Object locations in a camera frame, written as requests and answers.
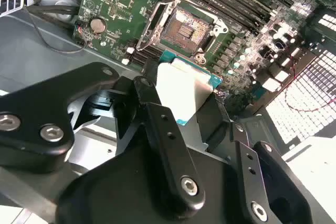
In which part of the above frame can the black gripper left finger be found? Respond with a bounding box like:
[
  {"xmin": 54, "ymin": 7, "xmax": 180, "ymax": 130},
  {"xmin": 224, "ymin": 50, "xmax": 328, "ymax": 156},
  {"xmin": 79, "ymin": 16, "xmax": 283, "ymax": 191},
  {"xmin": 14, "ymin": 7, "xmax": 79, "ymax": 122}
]
[{"xmin": 0, "ymin": 59, "xmax": 207, "ymax": 219}]

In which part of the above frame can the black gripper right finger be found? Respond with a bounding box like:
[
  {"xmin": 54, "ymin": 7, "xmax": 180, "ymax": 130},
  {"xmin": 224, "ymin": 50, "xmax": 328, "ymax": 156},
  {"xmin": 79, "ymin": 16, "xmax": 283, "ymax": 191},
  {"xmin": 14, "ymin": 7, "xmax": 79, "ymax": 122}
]
[{"xmin": 200, "ymin": 97, "xmax": 314, "ymax": 224}]

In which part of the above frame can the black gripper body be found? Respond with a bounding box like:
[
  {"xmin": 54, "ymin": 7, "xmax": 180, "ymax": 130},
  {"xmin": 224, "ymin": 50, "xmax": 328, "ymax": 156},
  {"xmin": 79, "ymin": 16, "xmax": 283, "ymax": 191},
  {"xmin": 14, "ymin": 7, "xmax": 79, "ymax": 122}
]
[{"xmin": 56, "ymin": 140, "xmax": 247, "ymax": 224}]

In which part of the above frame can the silver CPU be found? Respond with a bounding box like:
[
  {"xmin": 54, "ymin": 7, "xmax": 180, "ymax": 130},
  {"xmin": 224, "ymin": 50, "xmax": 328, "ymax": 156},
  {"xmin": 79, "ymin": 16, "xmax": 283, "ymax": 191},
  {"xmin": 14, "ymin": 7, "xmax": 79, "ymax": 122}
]
[{"xmin": 155, "ymin": 50, "xmax": 224, "ymax": 126}]

